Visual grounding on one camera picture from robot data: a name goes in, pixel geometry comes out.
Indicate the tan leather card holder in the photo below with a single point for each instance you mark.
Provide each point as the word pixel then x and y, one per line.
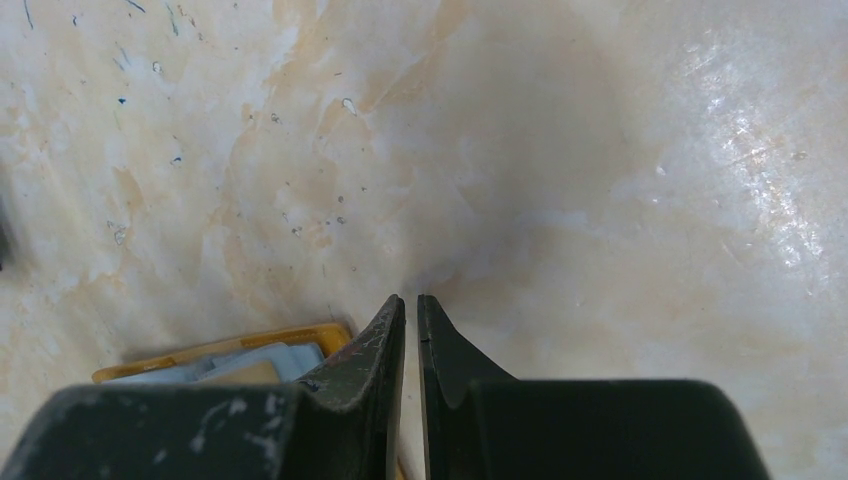
pixel 232 358

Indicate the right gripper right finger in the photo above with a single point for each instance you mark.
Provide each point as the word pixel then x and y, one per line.
pixel 480 422

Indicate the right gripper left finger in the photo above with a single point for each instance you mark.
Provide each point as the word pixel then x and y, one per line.
pixel 69 435

